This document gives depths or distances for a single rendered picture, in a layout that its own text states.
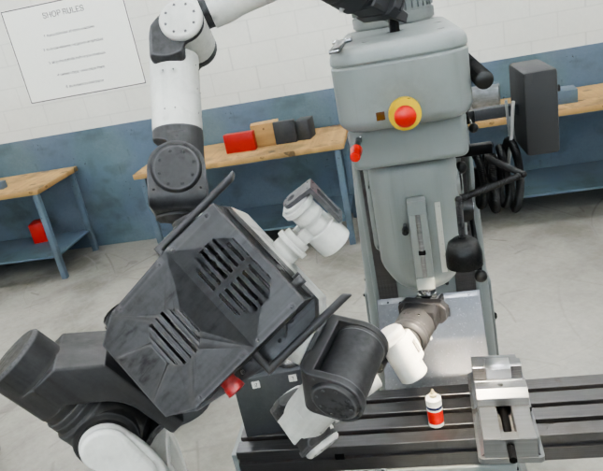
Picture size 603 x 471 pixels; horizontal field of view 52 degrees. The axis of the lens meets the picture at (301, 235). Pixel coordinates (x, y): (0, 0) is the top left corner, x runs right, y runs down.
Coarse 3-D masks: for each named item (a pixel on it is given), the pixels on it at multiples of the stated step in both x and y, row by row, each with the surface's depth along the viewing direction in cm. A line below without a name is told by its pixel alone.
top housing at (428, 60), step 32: (352, 32) 151; (384, 32) 132; (416, 32) 118; (448, 32) 110; (352, 64) 112; (384, 64) 112; (416, 64) 111; (448, 64) 110; (352, 96) 115; (384, 96) 114; (416, 96) 113; (448, 96) 112; (352, 128) 118; (384, 128) 117
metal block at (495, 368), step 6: (486, 360) 159; (492, 360) 159; (498, 360) 158; (504, 360) 158; (486, 366) 157; (492, 366) 156; (498, 366) 156; (504, 366) 155; (486, 372) 156; (492, 372) 155; (498, 372) 155; (504, 372) 155; (510, 372) 154; (486, 378) 158; (492, 378) 156; (498, 378) 156
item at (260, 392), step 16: (288, 368) 164; (256, 384) 163; (272, 384) 164; (288, 384) 164; (240, 400) 165; (256, 400) 165; (272, 400) 165; (256, 416) 167; (272, 416) 167; (256, 432) 169; (272, 432) 169
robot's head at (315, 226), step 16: (304, 208) 104; (320, 208) 107; (304, 224) 106; (320, 224) 106; (336, 224) 107; (288, 240) 106; (304, 240) 107; (320, 240) 107; (336, 240) 107; (304, 256) 108
